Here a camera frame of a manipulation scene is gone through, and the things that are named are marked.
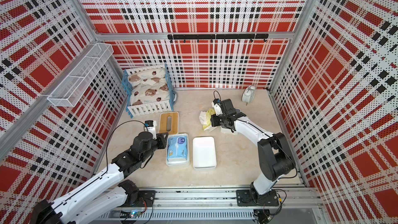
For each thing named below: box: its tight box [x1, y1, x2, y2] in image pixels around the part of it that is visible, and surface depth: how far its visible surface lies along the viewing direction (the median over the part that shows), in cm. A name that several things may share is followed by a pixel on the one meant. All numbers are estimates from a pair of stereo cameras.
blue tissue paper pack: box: [167, 135, 188, 161], surface depth 87 cm
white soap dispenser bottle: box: [241, 85, 256, 106], surface depth 107 cm
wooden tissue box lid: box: [158, 111, 179, 135], surface depth 99 cm
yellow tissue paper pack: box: [199, 107, 218, 132], surface depth 95 cm
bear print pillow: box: [127, 68, 170, 106], surface depth 110 cm
